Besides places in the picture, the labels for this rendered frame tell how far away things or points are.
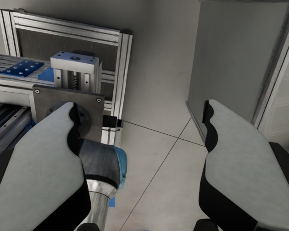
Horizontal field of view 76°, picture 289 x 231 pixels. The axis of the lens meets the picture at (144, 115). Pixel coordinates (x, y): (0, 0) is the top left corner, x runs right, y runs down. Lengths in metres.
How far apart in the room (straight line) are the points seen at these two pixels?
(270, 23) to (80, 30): 1.08
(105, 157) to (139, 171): 1.89
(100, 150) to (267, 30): 0.69
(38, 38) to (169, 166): 1.84
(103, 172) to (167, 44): 1.31
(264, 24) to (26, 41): 1.39
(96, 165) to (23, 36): 1.24
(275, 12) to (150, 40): 1.00
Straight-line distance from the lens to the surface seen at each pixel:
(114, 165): 0.51
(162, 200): 2.88
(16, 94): 0.84
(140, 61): 1.64
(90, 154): 0.51
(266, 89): 0.79
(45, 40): 1.53
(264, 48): 0.83
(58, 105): 0.65
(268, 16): 0.85
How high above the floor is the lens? 1.59
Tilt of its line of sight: 58 degrees down
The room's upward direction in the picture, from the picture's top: 176 degrees clockwise
